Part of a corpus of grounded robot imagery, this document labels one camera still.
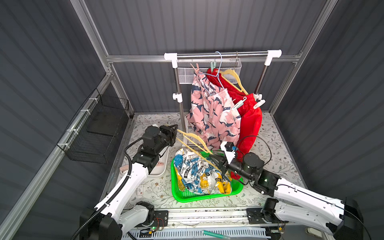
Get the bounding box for yellow hanger of red shorts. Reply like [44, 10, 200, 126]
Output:
[220, 69, 248, 95]

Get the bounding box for pink navy patterned shorts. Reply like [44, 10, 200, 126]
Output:
[187, 65, 241, 150]

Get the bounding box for steel clothes rack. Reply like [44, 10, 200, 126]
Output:
[163, 49, 283, 148]

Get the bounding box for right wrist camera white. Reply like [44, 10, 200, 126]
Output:
[220, 141, 237, 164]

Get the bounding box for green marker pen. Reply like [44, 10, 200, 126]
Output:
[202, 230, 231, 240]

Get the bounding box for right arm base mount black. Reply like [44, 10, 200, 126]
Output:
[246, 208, 280, 225]

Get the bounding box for black corrugated cable left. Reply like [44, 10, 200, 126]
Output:
[69, 137, 144, 240]

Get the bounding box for light blue wire hanger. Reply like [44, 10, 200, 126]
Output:
[205, 51, 225, 89]

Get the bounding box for black wire wall basket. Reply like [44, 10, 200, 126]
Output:
[58, 94, 130, 165]

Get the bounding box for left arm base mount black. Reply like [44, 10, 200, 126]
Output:
[136, 211, 169, 228]

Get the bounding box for white plastic tray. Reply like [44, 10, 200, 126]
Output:
[149, 146, 170, 177]

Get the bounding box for blue yellow white printed shorts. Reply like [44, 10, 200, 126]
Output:
[174, 149, 232, 195]

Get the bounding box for green clothespin on rack top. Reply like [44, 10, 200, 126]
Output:
[210, 61, 216, 73]

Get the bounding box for white wire mesh basket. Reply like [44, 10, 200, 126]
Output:
[178, 59, 242, 85]

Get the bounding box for green plastic basket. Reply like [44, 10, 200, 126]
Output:
[171, 149, 243, 203]

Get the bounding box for white clothespin on red shorts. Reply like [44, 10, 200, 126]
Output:
[253, 100, 266, 109]

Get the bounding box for light green clothespin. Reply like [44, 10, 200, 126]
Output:
[232, 97, 247, 111]

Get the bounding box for red shorts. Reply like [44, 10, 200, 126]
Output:
[209, 69, 263, 179]

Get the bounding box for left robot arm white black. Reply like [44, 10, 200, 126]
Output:
[71, 125, 179, 240]

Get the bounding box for pink clothespin by tray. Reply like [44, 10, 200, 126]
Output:
[120, 165, 130, 175]

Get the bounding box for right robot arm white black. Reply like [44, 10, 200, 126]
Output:
[210, 153, 365, 240]

